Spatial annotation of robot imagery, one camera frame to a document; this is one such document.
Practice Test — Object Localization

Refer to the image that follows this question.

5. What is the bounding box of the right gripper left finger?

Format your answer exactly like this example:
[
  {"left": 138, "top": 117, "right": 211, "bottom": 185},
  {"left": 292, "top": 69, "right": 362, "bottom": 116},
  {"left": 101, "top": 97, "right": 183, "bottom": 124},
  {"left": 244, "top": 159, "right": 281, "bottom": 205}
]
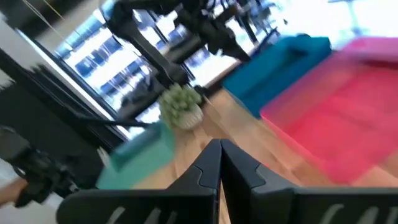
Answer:
[{"left": 55, "top": 139, "right": 222, "bottom": 224}]

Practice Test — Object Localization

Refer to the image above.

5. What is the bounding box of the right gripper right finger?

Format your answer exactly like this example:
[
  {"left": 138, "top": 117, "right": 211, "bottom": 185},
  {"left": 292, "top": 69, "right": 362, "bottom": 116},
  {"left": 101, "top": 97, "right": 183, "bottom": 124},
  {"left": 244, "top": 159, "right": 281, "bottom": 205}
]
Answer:
[{"left": 221, "top": 139, "right": 398, "bottom": 224}]

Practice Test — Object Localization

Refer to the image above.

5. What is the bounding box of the teal translucent plastic bin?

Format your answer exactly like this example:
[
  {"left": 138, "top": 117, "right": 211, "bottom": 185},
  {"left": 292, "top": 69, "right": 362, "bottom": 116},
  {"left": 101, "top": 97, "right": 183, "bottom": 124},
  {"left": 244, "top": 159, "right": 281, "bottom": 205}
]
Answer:
[{"left": 95, "top": 121, "right": 177, "bottom": 190}]

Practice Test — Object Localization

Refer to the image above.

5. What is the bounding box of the blue plastic bin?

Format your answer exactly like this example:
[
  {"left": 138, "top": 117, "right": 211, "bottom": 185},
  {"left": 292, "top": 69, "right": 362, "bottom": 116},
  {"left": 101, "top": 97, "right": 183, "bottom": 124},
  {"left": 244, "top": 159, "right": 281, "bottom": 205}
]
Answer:
[{"left": 222, "top": 33, "right": 333, "bottom": 119}]

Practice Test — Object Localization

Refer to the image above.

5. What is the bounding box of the pink translucent plastic bin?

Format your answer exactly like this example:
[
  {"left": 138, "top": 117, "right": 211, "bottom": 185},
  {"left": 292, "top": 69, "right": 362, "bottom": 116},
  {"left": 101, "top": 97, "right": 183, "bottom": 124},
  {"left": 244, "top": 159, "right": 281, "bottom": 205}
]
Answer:
[{"left": 260, "top": 36, "right": 398, "bottom": 185}]

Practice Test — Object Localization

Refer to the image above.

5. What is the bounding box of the large window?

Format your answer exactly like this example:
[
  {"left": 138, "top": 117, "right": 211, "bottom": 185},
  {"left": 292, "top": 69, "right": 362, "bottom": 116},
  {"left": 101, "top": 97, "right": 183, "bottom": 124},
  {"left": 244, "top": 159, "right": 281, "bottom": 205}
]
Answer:
[{"left": 54, "top": 0, "right": 259, "bottom": 141}]

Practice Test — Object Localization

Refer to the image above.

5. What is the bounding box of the person's hand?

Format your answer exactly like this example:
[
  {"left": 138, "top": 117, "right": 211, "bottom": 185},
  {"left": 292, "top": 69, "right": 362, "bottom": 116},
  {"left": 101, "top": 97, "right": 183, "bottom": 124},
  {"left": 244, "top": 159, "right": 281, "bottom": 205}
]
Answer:
[{"left": 0, "top": 177, "right": 29, "bottom": 207}]

